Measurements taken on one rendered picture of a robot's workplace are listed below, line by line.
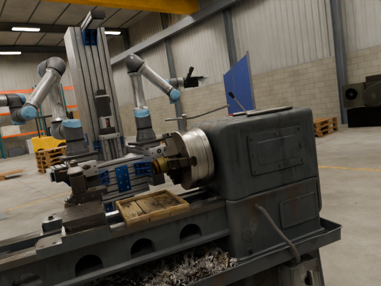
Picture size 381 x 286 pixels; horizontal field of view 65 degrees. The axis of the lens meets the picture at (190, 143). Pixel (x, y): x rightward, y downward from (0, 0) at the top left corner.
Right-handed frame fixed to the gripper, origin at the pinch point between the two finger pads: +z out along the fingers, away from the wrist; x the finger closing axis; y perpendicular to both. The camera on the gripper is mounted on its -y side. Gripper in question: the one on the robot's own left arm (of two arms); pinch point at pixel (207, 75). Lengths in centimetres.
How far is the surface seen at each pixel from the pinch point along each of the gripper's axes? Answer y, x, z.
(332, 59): 28, -745, 644
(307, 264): 100, 112, 16
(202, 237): 73, 109, -38
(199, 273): 83, 121, -43
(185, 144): 28, 99, -39
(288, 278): 106, 112, 5
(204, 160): 36, 102, -31
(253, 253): 87, 111, -13
